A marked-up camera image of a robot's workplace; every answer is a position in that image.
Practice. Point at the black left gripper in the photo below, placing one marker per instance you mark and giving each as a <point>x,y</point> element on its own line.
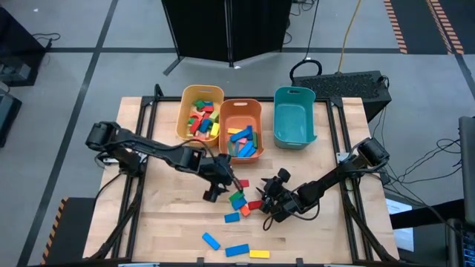
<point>219,170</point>

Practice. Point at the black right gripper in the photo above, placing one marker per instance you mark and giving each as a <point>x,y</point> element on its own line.
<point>282,202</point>

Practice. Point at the small red block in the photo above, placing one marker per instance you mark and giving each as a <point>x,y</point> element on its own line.
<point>243,183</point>

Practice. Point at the green rectangular block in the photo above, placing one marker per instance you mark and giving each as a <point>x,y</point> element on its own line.
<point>236,195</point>

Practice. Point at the red wedge block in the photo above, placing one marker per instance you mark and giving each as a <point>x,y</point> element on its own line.
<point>255,205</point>

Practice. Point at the blue rectangular block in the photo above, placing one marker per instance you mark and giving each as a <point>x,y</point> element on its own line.
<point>249,130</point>
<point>239,203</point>
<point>209,104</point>
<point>240,135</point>
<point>252,152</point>
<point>211,241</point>

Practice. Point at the long blue block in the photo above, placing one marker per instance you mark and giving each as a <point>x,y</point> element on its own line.
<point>245,149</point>

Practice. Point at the blue wedge block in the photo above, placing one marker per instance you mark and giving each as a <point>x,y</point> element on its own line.
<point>232,217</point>

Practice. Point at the narrow pink block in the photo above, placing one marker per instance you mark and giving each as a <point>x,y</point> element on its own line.
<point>243,141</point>

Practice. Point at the yellow rectangular block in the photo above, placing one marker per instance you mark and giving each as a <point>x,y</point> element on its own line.
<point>234,130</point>

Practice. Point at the yellow arch block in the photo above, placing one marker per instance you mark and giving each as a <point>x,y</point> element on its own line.
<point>215,130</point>

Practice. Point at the small orange wedge block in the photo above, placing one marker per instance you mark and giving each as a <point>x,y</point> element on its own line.
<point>200,138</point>

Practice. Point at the red rectangular block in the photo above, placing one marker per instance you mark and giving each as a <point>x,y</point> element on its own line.
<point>208,109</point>
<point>194,127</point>

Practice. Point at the small light green block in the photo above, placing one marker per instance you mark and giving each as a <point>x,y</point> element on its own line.
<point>214,115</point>

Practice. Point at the large blue block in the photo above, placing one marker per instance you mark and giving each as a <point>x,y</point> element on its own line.
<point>237,250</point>

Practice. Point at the orange plastic bin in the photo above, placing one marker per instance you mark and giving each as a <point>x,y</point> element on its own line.
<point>241,111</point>

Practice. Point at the green arch block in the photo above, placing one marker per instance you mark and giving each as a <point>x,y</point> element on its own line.
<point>191,121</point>

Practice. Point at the red arch block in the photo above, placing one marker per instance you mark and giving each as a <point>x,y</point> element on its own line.
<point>196,116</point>

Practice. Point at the yellow plastic bin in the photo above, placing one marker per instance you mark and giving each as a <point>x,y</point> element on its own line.
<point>182,111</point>

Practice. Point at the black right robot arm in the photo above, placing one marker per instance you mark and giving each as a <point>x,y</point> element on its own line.
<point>334,178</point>

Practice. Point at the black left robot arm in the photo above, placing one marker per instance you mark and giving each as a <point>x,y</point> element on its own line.
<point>148,148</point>

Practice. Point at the teal plastic bin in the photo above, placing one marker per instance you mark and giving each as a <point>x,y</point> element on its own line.
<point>293,122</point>

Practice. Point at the black computer case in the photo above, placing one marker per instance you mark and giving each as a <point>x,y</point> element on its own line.
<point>341,89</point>

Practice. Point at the white paper sheet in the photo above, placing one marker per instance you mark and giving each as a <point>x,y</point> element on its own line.
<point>404,239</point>

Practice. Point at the black curtain panel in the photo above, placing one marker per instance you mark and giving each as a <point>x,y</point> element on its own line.
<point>259,26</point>
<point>200,29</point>

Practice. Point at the black hazard-striped floor mat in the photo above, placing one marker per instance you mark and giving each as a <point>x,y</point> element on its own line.
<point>70,230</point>

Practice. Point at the grey monitor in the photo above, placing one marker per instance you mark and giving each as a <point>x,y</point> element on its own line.
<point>468,167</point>

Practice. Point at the dark monitor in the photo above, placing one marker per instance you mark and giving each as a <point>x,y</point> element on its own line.
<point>7,115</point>

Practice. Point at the black equipment cart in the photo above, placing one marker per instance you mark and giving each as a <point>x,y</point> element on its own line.
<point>18,44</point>

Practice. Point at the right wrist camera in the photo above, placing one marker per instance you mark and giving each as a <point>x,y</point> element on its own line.
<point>284,175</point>

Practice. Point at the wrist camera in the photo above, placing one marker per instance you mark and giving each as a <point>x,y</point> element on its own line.
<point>284,175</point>
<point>212,194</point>

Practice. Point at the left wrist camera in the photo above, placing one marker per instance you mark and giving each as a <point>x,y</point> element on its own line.
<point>212,194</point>

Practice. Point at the black table frame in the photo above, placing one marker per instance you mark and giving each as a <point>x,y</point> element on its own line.
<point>326,99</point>

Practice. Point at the black divider post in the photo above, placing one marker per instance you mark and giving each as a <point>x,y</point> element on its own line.
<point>230,37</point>

